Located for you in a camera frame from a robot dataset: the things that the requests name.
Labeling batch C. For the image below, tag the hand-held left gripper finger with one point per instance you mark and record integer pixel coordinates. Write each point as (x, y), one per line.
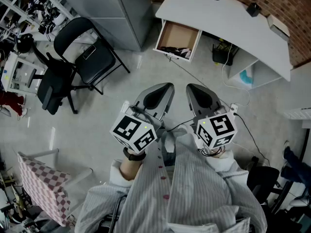
(167, 103)
(142, 96)

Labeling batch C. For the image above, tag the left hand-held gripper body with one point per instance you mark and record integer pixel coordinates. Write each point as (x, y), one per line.
(131, 130)

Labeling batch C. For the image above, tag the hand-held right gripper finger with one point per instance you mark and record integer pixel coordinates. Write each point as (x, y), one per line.
(192, 103)
(213, 99)

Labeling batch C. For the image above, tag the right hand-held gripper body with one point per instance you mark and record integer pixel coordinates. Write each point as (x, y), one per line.
(218, 127)

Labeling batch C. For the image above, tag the wooden drawer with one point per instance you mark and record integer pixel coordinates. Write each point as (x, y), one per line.
(175, 35)

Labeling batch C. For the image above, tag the person's right forearm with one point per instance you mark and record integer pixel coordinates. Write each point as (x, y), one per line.
(222, 153)

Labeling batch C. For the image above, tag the person's left forearm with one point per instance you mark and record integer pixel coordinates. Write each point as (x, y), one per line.
(130, 169)

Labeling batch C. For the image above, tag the white desk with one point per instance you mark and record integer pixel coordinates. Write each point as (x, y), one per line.
(218, 21)

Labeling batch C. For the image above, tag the white power strip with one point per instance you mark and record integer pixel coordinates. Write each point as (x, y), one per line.
(233, 107)

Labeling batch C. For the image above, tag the black wristband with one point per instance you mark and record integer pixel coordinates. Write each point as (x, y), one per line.
(132, 156)

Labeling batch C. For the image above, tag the teal plastic object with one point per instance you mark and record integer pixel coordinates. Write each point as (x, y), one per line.
(246, 78)

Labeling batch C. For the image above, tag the black folding chair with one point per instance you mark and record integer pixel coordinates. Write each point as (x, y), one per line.
(97, 62)

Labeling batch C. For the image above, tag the grey striped shirt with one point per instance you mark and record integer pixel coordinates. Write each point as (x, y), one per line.
(194, 190)

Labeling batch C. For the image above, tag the black office chair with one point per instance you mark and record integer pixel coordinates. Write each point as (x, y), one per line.
(53, 86)
(263, 178)

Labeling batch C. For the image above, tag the black smartphone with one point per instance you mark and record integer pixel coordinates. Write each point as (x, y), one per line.
(89, 52)

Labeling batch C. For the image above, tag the white ribbed panel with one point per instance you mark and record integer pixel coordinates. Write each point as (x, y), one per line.
(297, 114)

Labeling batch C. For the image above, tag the grey metal cabinet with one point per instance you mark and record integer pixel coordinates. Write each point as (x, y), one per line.
(109, 13)

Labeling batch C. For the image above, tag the beige box device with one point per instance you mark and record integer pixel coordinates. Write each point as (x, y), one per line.
(279, 28)

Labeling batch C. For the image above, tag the small black box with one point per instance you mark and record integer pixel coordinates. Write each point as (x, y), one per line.
(253, 10)

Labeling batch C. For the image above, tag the pink checkered chair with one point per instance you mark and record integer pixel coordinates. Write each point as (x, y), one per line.
(41, 183)

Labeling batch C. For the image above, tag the small white table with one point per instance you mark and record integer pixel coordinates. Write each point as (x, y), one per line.
(12, 64)

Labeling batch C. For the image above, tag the cluttered tool bench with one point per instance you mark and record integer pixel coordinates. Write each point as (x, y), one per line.
(14, 203)

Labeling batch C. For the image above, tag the white cluttered shelf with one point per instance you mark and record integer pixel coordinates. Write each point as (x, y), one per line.
(36, 6)

